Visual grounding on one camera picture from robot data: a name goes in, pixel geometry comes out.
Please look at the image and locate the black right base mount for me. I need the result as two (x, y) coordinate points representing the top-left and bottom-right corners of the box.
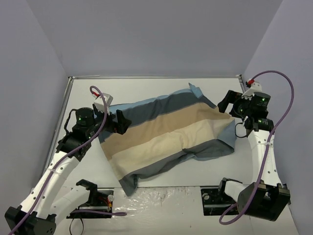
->
(201, 186), (235, 216)

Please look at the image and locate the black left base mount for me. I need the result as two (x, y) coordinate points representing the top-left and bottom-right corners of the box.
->
(66, 188), (114, 219)

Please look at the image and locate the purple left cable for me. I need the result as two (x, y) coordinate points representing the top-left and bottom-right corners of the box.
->
(9, 85), (128, 233)

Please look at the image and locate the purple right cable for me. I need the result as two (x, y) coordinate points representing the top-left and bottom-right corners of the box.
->
(219, 70), (295, 225)

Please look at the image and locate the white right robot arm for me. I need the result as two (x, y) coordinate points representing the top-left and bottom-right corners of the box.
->
(217, 90), (291, 221)

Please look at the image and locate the blue striped pillowcase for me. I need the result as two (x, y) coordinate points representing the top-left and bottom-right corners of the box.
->
(98, 85), (236, 196)

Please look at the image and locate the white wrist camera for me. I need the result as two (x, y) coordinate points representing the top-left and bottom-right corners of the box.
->
(94, 93), (113, 109)
(242, 79), (262, 99)

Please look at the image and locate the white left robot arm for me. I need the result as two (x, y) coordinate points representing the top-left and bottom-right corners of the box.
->
(4, 106), (132, 235)

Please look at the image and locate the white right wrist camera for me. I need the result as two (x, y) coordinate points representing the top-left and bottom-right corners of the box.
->
(242, 79), (262, 99)

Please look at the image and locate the purple cable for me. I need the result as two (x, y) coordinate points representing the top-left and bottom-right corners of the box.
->
(9, 85), (128, 233)
(219, 70), (295, 225)

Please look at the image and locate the thin black cable loop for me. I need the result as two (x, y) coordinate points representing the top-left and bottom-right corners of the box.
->
(68, 216), (85, 235)

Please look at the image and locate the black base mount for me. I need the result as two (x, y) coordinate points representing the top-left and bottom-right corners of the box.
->
(66, 188), (114, 219)
(201, 186), (235, 216)

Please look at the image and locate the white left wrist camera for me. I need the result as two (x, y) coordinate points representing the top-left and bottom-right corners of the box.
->
(94, 93), (113, 109)

